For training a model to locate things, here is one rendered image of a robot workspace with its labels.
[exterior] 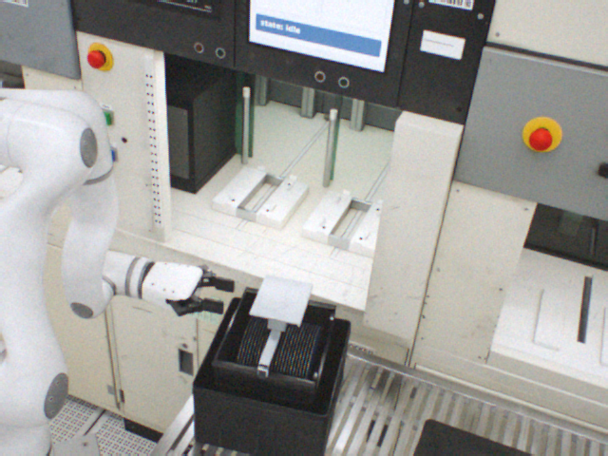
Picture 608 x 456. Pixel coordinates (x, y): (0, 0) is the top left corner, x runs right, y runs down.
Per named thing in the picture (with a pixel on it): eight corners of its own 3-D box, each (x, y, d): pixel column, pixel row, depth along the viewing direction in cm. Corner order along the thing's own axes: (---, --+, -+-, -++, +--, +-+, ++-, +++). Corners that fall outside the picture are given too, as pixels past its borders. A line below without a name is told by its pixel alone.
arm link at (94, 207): (81, 209, 117) (104, 329, 137) (121, 156, 129) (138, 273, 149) (31, 199, 119) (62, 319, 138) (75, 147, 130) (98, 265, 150)
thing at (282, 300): (243, 354, 167) (247, 250, 149) (328, 372, 165) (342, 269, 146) (210, 436, 148) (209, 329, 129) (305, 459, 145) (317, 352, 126)
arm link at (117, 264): (121, 278, 137) (140, 248, 143) (58, 265, 138) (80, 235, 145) (125, 308, 142) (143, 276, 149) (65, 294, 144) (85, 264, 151)
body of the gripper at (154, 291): (154, 277, 149) (204, 288, 148) (134, 309, 141) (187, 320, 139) (153, 249, 145) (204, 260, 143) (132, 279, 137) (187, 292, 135)
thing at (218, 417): (231, 348, 170) (232, 294, 159) (344, 372, 166) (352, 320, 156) (191, 441, 148) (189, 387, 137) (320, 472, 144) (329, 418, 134)
